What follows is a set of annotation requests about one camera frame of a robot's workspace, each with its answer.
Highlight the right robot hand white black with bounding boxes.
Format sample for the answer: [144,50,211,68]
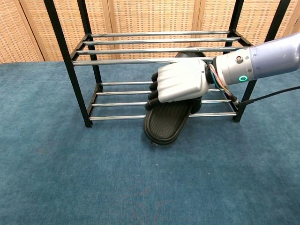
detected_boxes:
[144,58,213,113]

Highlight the black rubber slipper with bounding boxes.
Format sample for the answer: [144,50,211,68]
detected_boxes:
[143,52,207,147]

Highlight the black and chrome shoe rack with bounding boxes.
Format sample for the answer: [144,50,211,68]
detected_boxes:
[43,0,292,128]

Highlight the bamboo folding screen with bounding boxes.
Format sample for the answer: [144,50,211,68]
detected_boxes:
[0,0,300,64]

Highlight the blue carpet mat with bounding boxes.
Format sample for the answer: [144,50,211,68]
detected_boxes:
[0,60,300,225]

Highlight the coloured wrist wire bundle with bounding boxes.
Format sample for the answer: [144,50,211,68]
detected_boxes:
[208,65,236,100]

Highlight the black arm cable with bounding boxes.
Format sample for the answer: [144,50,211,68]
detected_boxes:
[231,86,300,106]

